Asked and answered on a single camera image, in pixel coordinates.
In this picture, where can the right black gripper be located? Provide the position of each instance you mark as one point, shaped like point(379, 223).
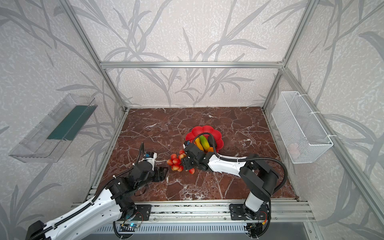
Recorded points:
point(188, 159)

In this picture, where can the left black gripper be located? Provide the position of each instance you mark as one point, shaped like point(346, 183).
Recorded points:
point(157, 174)

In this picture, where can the green yellow fake cucumber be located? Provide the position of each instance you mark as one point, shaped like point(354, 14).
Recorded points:
point(204, 141)

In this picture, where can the yellow fake fruit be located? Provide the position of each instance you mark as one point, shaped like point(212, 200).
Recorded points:
point(198, 144)

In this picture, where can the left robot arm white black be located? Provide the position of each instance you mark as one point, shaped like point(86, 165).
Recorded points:
point(111, 203)

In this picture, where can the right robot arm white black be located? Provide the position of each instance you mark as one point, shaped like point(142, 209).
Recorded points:
point(263, 176)

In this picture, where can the red flower-shaped fruit bowl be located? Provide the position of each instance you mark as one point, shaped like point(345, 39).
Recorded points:
point(213, 136)

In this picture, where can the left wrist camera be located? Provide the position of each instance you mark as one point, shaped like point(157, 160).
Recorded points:
point(151, 158)

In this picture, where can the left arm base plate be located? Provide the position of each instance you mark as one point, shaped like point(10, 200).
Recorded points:
point(139, 213)

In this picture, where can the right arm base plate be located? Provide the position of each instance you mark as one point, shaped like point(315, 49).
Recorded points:
point(241, 212)

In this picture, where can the aluminium frame crossbar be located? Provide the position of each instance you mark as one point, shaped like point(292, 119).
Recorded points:
point(191, 65)

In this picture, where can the white wire mesh basket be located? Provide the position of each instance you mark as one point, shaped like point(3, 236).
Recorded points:
point(303, 135)

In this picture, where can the aluminium front rail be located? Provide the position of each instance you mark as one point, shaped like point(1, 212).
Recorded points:
point(178, 212)

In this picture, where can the clear acrylic wall shelf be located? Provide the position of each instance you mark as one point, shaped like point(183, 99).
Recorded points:
point(48, 141)

